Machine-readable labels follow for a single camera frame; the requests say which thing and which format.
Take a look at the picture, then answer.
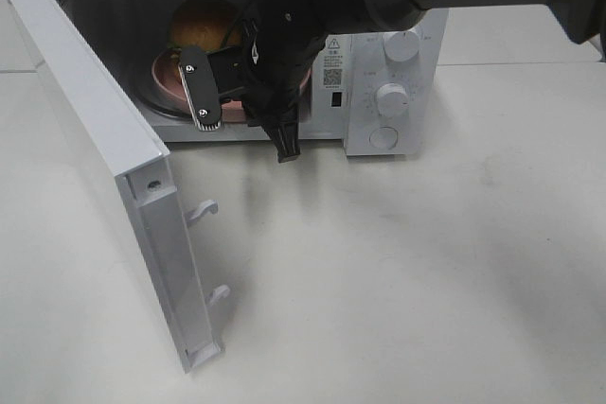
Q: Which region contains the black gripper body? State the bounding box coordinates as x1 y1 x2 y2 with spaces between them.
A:
207 29 327 128

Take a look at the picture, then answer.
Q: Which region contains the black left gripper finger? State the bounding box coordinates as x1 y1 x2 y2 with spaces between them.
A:
264 108 300 163

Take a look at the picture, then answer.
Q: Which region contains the burger with lettuce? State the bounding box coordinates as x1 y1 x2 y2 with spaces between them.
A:
168 0 238 52

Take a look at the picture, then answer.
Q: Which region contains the pink plate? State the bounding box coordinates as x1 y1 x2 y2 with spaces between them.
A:
151 46 300 123

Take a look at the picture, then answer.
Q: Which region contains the round white door button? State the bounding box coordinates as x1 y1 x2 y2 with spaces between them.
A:
369 127 399 150

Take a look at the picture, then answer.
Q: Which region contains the white microwave door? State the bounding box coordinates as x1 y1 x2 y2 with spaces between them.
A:
6 0 229 372

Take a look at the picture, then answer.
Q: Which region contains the white microwave oven body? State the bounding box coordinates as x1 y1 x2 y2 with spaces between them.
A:
11 0 451 159

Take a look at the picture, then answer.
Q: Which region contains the lower white timer knob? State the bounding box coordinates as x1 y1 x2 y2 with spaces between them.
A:
375 83 409 118

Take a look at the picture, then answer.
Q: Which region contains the upper white power knob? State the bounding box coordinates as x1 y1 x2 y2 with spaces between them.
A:
383 29 420 62

